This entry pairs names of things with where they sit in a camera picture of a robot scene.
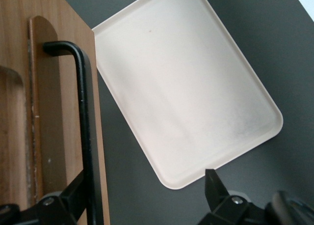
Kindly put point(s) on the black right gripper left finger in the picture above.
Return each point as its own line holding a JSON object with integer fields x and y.
{"x": 63, "y": 205}

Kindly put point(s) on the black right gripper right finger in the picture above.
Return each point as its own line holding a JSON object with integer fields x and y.
{"x": 220, "y": 203}

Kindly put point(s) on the wooden drawer cabinet body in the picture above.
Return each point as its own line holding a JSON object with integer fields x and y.
{"x": 9, "y": 38}

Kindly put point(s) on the beige rectangular tray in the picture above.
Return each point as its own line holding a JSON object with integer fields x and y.
{"x": 184, "y": 87}

